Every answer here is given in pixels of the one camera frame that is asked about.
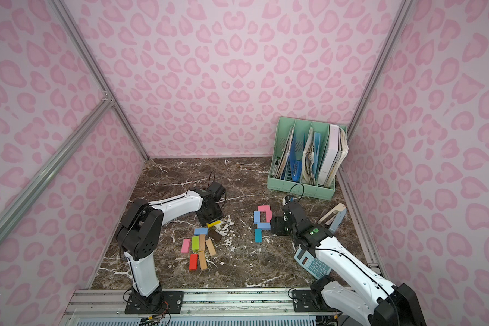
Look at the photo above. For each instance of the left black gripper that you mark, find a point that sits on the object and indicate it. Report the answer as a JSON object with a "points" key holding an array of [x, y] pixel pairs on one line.
{"points": [[208, 216]]}

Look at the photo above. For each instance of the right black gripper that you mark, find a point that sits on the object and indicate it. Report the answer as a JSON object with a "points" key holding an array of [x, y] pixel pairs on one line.
{"points": [[280, 224]]}

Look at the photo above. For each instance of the blue block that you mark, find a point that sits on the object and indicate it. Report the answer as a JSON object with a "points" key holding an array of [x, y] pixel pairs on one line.
{"points": [[264, 226], [201, 231], [257, 217]]}

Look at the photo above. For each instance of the yellow block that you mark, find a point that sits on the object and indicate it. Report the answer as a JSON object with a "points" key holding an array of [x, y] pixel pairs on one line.
{"points": [[213, 224]]}

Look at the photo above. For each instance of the pink block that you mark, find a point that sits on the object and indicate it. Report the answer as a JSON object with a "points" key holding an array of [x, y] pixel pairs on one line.
{"points": [[264, 208], [269, 216], [186, 245]]}

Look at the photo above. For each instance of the teal block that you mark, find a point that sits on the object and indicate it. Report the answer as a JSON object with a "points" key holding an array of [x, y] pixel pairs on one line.
{"points": [[258, 235]]}

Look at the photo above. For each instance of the pink block top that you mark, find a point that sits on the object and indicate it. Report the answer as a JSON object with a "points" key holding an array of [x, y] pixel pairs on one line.
{"points": [[264, 208]]}

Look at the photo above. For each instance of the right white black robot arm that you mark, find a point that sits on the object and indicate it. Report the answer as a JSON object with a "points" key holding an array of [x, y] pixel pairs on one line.
{"points": [[343, 282]]}

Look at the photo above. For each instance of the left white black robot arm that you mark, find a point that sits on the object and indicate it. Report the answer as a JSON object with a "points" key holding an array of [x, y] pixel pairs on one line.
{"points": [[139, 230]]}

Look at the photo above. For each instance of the dark brown block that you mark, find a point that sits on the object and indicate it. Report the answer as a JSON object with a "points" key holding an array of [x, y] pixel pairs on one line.
{"points": [[216, 236]]}

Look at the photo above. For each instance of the wooden block upright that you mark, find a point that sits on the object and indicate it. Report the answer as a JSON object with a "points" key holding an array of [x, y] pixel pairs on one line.
{"points": [[202, 244]]}

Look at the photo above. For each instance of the green block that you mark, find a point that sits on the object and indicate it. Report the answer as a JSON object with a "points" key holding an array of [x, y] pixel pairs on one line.
{"points": [[195, 243]]}

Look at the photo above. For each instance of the wooden block tilted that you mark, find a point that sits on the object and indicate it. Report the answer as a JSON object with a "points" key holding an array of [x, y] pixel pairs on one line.
{"points": [[210, 247]]}

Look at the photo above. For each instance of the wooden block bottom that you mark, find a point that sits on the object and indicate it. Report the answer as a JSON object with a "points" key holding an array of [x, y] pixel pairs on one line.
{"points": [[202, 260]]}

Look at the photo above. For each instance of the red block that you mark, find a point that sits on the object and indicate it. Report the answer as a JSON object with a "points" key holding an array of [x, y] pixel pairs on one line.
{"points": [[193, 262]]}

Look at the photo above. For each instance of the light blue calculator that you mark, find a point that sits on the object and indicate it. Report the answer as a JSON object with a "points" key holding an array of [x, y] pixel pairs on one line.
{"points": [[312, 265]]}

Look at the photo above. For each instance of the beige blue stapler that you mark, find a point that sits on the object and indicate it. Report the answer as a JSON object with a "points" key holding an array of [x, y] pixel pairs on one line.
{"points": [[333, 218]]}

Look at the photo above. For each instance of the blue mesh folder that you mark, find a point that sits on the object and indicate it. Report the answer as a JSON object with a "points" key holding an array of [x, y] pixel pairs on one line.
{"points": [[295, 160]]}

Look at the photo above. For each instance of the green desktop file organizer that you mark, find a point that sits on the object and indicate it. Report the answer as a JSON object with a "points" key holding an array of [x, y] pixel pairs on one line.
{"points": [[306, 158]]}

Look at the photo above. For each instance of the white binder folder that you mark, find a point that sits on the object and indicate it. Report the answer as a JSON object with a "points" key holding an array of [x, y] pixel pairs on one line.
{"points": [[332, 149]]}

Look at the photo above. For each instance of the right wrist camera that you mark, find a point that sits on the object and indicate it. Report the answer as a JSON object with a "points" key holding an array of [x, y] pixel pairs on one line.
{"points": [[287, 199]]}

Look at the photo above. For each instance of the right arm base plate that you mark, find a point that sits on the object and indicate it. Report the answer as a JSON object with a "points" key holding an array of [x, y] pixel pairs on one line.
{"points": [[307, 300]]}

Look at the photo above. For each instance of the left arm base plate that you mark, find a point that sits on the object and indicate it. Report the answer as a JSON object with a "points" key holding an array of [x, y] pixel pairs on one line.
{"points": [[155, 304]]}

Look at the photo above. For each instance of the aluminium mounting rail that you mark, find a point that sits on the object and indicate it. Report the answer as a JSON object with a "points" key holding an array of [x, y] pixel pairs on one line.
{"points": [[226, 302]]}

